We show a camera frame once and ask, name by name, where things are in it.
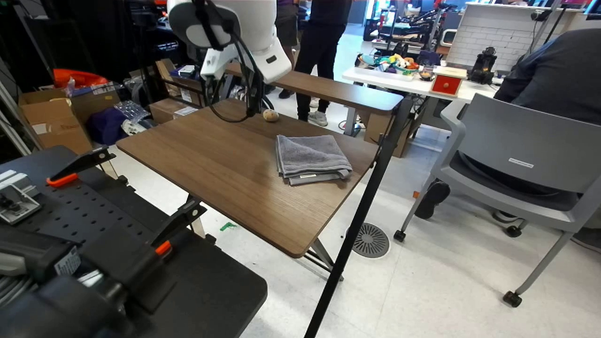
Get cardboard box under white table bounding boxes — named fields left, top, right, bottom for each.
left=362, top=111, right=418, bottom=158

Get large open cardboard box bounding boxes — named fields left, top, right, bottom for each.
left=16, top=90, right=95, bottom=158

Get small black orange clamp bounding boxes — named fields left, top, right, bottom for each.
left=43, top=146, right=118, bottom=191

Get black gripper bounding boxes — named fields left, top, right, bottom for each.
left=240, top=64, right=266, bottom=118

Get black tripod pole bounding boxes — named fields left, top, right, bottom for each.
left=304, top=92, right=418, bottom=338

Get white table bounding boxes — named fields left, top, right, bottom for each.
left=341, top=64, right=499, bottom=101

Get narrow brown wooden table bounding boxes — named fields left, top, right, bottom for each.
left=219, top=58, right=403, bottom=114

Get small flat cardboard box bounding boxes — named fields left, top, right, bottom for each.
left=148, top=97, right=201, bottom=126

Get printed card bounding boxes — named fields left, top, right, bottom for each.
left=0, top=184, right=43, bottom=227

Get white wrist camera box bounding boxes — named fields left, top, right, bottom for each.
left=197, top=47, right=240, bottom=81

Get large black orange clamp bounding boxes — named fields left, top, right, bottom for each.
left=92, top=197, right=208, bottom=302

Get black table leg frame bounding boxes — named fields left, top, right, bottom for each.
left=298, top=236, right=336, bottom=278

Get red box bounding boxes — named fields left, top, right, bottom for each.
left=430, top=73, right=463, bottom=97

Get seated person in grey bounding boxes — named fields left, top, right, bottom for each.
left=413, top=24, right=601, bottom=221

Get black tabletop device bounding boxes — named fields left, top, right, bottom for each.
left=467, top=45, right=499, bottom=86

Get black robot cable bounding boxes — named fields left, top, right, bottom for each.
left=191, top=0, right=266, bottom=124

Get orange bag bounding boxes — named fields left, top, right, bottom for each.
left=50, top=67, right=110, bottom=90

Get grey rolling chair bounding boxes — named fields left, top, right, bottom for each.
left=392, top=92, right=601, bottom=310

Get round metal floor drain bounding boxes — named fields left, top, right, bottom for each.
left=351, top=221, right=390, bottom=259

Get colourful toy pile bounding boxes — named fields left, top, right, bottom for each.
left=358, top=52, right=420, bottom=75

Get white perforated board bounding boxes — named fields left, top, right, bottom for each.
left=445, top=2, right=584, bottom=73

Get grey towel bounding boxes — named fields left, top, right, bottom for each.
left=274, top=133, right=355, bottom=188

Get standing person black trousers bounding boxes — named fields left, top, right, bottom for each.
left=293, top=0, right=353, bottom=127

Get black perforated platform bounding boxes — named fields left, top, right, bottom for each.
left=0, top=146, right=268, bottom=338

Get purple cloth bag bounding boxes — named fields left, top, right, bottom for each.
left=82, top=107, right=129, bottom=146

